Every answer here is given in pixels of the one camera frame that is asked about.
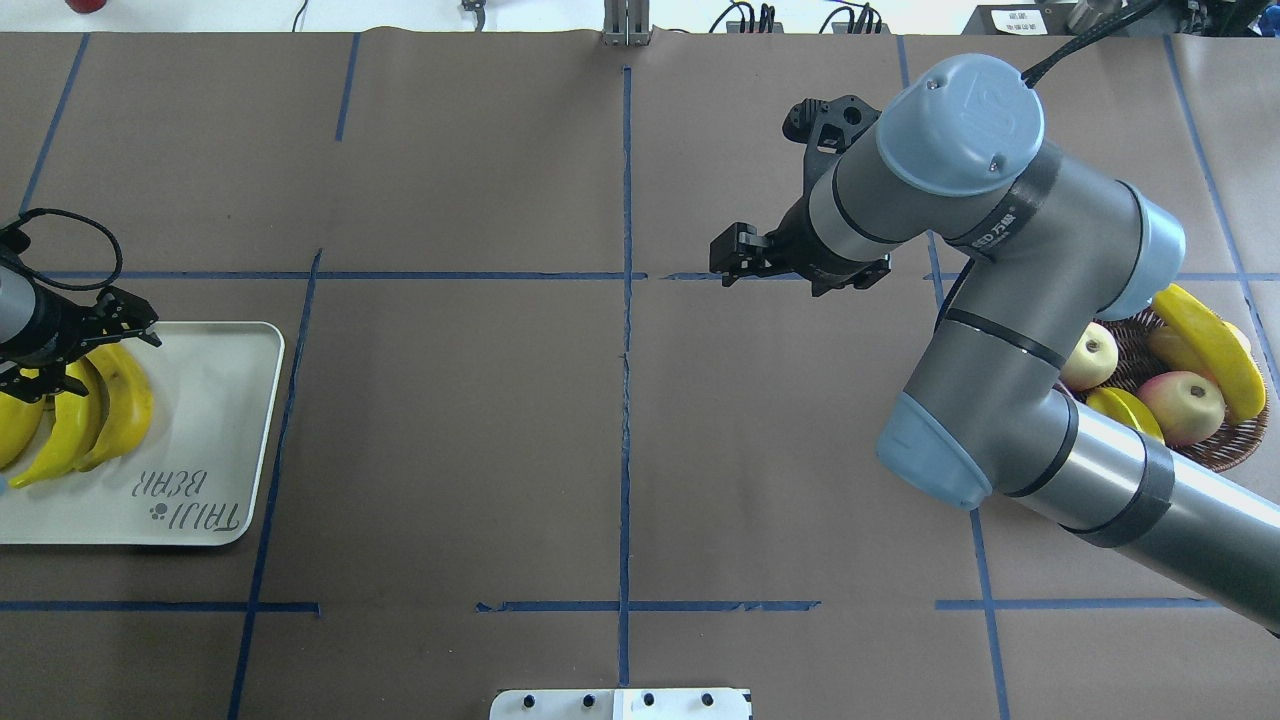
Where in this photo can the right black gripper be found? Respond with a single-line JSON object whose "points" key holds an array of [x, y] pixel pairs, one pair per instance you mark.
{"points": [[797, 238]]}

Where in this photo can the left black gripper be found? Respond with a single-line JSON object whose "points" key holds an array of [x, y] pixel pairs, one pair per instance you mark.
{"points": [[50, 328]]}

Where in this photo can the yellow banana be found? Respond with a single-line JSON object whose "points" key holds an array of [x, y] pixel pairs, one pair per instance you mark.
{"points": [[130, 406], [1125, 408], [19, 423], [75, 428]]}

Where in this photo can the yellow banana front basket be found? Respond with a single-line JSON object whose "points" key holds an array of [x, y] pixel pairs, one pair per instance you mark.
{"points": [[1238, 377]]}

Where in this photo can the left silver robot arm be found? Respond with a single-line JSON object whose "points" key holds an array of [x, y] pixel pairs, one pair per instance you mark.
{"points": [[43, 332]]}

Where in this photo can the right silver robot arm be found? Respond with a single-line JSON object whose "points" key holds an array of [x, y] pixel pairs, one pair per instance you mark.
{"points": [[1052, 245]]}

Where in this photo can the yellow banana behind basket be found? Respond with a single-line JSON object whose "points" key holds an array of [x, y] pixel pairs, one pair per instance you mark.
{"points": [[1125, 408]]}

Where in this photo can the woven wicker basket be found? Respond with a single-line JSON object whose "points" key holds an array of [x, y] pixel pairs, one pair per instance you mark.
{"points": [[1150, 377]]}

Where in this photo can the white bear tray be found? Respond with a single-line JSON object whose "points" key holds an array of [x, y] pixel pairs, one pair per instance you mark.
{"points": [[193, 480]]}

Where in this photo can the red cylinder bottle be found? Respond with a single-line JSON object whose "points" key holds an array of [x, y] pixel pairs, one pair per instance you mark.
{"points": [[85, 7]]}

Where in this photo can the red green apple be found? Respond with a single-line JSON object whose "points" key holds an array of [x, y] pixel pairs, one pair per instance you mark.
{"points": [[1188, 408]]}

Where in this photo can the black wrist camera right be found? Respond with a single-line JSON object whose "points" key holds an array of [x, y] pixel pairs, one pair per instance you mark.
{"points": [[827, 129]]}

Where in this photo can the aluminium frame post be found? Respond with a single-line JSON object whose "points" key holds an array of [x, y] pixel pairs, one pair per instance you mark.
{"points": [[627, 23]]}

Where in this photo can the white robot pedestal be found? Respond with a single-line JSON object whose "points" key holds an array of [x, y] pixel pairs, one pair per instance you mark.
{"points": [[623, 703]]}

